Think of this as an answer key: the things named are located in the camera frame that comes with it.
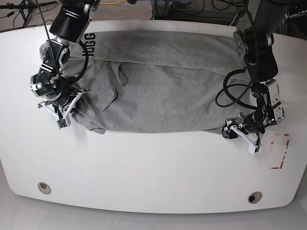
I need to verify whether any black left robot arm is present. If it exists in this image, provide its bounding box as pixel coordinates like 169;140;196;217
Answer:
220;0;292;153

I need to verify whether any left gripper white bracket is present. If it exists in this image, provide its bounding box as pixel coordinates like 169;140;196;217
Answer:
222;112;265;145

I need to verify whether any grey T-shirt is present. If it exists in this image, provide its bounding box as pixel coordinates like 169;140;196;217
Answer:
71;31;250;133

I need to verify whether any table cable grommet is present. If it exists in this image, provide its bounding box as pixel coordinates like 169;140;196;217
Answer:
248;191;262;204
38;182;51;195

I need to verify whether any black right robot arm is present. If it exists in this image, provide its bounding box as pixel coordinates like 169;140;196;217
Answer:
30;0;100;123

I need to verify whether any right table cable grommet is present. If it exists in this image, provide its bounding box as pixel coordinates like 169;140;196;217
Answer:
248;191;262;204

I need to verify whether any left table cable grommet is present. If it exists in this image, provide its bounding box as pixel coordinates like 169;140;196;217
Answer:
38;182;51;195

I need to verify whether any black tripod stand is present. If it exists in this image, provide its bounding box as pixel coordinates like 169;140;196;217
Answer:
0;0;59;29

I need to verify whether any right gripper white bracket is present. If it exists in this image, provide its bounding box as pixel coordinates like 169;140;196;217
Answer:
38;89;89;120

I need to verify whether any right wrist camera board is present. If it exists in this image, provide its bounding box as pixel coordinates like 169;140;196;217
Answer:
57;117;71;129

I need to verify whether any red tape rectangle marking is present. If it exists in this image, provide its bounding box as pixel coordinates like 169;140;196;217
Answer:
269;133;290;170

